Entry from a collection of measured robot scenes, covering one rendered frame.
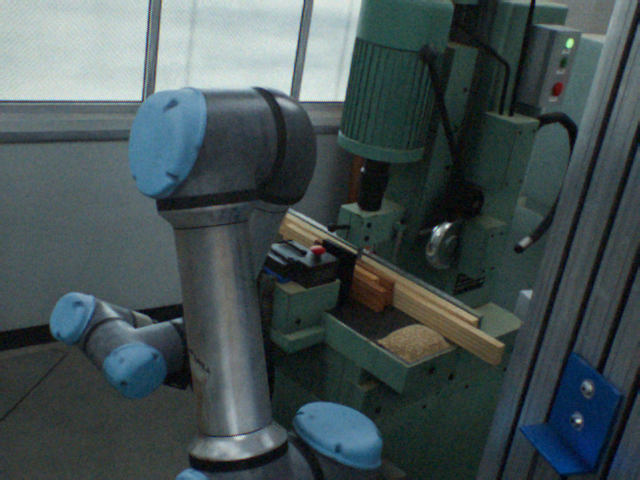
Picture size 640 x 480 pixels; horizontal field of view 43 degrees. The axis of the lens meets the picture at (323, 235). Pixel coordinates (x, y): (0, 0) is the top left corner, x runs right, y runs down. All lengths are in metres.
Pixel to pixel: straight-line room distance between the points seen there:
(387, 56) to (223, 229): 0.73
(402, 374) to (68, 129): 1.66
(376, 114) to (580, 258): 0.81
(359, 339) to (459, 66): 0.57
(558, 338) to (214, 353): 0.37
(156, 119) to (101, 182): 2.03
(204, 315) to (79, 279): 2.15
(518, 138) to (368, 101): 0.32
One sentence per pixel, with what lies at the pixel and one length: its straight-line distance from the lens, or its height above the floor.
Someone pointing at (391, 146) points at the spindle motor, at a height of 1.23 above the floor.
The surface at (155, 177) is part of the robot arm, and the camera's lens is 0.88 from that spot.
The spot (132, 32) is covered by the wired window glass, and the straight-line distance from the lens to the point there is 2.87.
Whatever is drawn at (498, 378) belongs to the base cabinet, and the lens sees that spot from 1.99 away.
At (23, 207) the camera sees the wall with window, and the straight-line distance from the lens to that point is 2.85.
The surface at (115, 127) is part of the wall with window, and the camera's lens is 2.85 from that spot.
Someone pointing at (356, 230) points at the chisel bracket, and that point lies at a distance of 1.65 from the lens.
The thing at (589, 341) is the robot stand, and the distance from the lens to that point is 0.81.
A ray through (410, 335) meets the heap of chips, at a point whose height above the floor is 0.93.
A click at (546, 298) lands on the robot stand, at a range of 0.86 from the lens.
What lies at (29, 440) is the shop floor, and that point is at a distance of 2.69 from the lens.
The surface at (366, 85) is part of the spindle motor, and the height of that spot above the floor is 1.34.
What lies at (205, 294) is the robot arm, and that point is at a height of 1.23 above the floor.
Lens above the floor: 1.64
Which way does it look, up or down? 22 degrees down
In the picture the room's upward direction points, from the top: 10 degrees clockwise
